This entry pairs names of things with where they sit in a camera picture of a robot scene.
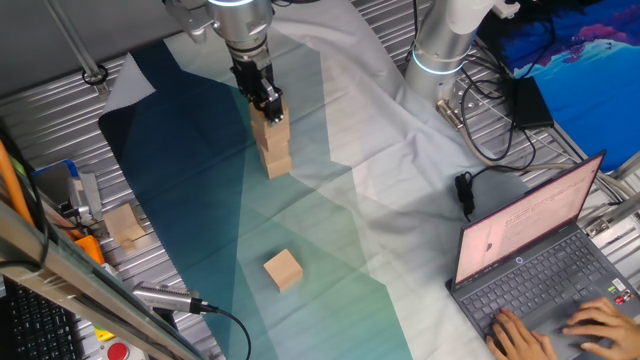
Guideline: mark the grey box red button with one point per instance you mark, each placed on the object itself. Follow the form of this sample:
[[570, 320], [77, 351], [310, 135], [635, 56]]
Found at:
[[117, 351]]

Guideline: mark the aluminium frame bar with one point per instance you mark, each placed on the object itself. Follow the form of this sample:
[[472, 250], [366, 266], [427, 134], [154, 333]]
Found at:
[[65, 272]]

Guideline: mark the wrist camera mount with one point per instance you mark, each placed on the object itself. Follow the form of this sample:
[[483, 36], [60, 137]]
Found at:
[[190, 17]]

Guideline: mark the grey laptop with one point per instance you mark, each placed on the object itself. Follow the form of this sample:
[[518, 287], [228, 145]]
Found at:
[[525, 220]]

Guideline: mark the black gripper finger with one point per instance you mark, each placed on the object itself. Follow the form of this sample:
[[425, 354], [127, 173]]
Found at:
[[261, 106], [275, 102]]

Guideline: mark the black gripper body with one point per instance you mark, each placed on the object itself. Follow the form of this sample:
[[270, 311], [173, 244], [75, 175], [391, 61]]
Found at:
[[250, 75]]

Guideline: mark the orange pole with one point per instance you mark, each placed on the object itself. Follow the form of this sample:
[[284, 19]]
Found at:
[[11, 182]]

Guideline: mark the person's right hand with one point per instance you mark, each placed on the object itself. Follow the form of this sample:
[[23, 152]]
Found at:
[[607, 327]]

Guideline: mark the orange box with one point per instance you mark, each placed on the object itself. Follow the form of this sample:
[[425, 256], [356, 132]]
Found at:
[[91, 249]]

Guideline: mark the grey metal pole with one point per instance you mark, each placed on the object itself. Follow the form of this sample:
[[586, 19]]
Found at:
[[75, 45]]

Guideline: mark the blue green white cloth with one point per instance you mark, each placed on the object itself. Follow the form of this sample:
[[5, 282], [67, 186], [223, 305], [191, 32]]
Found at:
[[350, 150]]

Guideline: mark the black keyboard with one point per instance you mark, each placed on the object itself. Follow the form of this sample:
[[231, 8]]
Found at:
[[35, 325]]

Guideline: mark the person's left hand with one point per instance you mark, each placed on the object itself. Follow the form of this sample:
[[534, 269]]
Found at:
[[520, 340]]

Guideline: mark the silver camera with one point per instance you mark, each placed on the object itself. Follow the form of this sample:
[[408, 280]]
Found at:
[[165, 297]]

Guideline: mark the blue printed poster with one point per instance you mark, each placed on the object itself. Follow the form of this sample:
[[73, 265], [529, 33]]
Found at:
[[590, 85]]

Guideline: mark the black power adapter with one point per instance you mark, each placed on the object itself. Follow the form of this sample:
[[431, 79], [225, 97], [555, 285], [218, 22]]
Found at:
[[532, 102]]

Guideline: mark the aluminium profile bracket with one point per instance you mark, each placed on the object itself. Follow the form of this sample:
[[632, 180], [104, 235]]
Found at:
[[615, 220]]

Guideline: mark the yellow box green button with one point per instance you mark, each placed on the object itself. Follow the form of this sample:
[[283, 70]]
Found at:
[[103, 334]]

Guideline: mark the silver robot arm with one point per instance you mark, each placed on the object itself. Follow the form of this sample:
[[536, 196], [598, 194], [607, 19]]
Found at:
[[240, 20]]

